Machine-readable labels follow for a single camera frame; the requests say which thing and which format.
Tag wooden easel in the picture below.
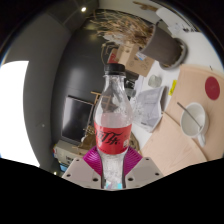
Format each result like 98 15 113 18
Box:
84 90 111 134

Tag folded newspaper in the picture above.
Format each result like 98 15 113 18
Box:
131 85 168 134

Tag small glass jar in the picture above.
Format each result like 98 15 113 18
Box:
147 74 163 89

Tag white ceramic mug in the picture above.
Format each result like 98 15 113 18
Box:
179 101 210 148

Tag yellow tag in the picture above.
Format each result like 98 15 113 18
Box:
168 79 178 97

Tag red box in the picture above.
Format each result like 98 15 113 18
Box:
107 48 120 64

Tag brown cardboard box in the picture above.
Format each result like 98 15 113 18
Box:
114 42 156 78

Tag clear red-label drink bottle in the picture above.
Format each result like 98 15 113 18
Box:
93 62 134 190

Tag flat round red coaster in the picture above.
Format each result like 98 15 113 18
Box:
204 75 221 101

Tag white plastic chair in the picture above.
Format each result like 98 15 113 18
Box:
155 6 183 26

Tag grey plant saucer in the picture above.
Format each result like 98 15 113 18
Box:
159 36 188 71

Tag dried plant in grey pot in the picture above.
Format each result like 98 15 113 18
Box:
89 9 184 68

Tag wooden figure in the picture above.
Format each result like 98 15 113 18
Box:
133 0 158 13

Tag white papers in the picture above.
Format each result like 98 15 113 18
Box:
168 21 198 35

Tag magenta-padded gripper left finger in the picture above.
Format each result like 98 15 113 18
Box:
61 146 103 190

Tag long white ceiling light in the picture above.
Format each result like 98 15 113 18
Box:
0 60 41 168

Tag metal spoon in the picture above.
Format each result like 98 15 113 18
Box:
176 101 204 129

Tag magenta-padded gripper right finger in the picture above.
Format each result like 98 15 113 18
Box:
122 146 164 189

